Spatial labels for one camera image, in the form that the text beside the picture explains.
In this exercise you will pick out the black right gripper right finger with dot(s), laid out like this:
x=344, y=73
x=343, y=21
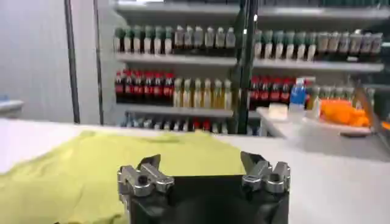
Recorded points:
x=268, y=176

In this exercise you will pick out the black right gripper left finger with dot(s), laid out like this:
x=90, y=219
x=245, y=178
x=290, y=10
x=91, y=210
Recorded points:
x=143, y=179

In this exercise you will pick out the yellow-green shirt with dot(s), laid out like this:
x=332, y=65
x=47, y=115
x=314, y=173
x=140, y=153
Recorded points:
x=100, y=176

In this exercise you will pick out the small white side table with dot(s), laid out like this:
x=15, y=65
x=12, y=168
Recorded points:
x=310, y=128

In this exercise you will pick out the white box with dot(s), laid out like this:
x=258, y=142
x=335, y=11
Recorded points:
x=278, y=111

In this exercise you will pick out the blue spray bottle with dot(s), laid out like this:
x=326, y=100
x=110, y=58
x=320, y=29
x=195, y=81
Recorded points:
x=297, y=95

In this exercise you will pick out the orange cloth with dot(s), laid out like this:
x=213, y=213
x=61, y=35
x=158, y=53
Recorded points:
x=344, y=113

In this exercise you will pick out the shelf rack with bottles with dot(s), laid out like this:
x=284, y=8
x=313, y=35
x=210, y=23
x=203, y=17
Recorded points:
x=243, y=64

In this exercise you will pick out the black vertical pole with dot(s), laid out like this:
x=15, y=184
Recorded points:
x=72, y=61
x=98, y=61

